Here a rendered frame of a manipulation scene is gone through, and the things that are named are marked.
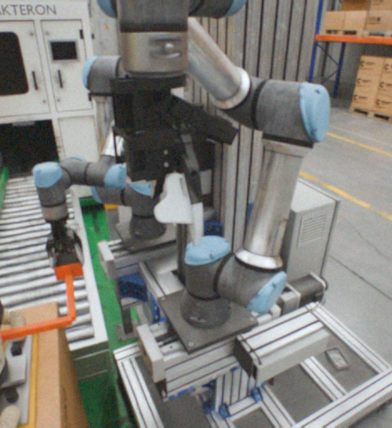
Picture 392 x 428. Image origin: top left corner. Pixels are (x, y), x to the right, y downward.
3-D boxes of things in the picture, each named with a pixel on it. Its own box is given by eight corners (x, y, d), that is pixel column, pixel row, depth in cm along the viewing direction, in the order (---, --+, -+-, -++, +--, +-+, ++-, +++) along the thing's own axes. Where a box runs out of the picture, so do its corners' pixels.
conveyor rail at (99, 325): (68, 180, 343) (65, 162, 334) (74, 180, 344) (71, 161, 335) (101, 369, 155) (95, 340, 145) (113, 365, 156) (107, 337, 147)
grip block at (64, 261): (56, 266, 117) (53, 253, 114) (82, 261, 119) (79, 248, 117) (56, 281, 110) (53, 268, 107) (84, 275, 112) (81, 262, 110)
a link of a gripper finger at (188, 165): (180, 210, 44) (163, 146, 45) (193, 206, 45) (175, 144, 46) (194, 202, 40) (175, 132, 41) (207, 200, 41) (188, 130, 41)
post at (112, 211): (122, 328, 228) (102, 192, 179) (132, 325, 230) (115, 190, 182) (124, 336, 222) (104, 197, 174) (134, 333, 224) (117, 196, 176)
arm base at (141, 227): (158, 217, 148) (157, 196, 143) (172, 234, 136) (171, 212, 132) (124, 226, 142) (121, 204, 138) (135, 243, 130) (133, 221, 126)
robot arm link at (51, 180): (67, 161, 97) (48, 172, 90) (73, 196, 102) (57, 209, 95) (43, 159, 99) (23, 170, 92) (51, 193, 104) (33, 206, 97)
